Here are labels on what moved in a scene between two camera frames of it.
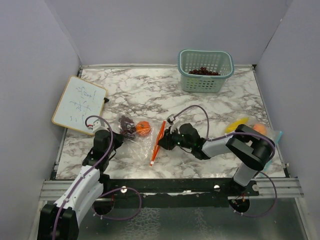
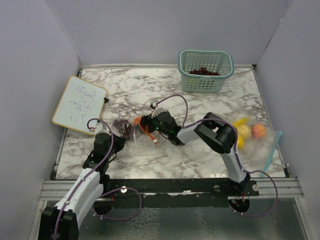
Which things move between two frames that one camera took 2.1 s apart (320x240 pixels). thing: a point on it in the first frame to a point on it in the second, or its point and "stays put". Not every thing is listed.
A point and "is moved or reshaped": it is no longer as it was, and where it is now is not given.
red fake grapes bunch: [203, 71] stays put
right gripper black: [166, 141] to [146, 120]
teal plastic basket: [204, 71] stays put
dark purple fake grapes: [127, 126] is moved or reshaped
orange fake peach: [260, 127] stays put
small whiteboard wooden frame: [80, 100] stays put
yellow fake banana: [232, 126] stays put
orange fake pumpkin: [143, 128] is moved or reshaped
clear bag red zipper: [142, 137] is moved or reshaped
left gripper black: [119, 139] stays put
